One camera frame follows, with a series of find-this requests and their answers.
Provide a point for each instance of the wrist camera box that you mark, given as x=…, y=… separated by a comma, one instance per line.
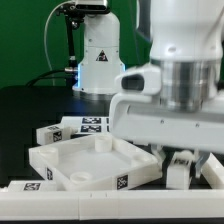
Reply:
x=146, y=80

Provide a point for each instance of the black camera stand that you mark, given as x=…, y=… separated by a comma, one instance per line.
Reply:
x=73, y=19

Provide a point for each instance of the white obstacle fence bar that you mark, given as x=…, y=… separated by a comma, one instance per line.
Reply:
x=213, y=172
x=99, y=205

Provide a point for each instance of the white square tabletop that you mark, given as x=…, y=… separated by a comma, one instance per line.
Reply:
x=94, y=163

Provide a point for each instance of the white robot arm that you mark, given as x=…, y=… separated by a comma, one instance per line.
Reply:
x=176, y=99

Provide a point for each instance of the white obstacle fence front bar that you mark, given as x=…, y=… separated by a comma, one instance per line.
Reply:
x=99, y=205

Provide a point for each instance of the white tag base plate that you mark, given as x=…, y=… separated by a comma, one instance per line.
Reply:
x=87, y=124

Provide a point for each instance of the white obstacle fence right bar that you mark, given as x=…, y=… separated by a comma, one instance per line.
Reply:
x=213, y=172

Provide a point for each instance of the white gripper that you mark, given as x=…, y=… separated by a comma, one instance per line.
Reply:
x=135, y=118

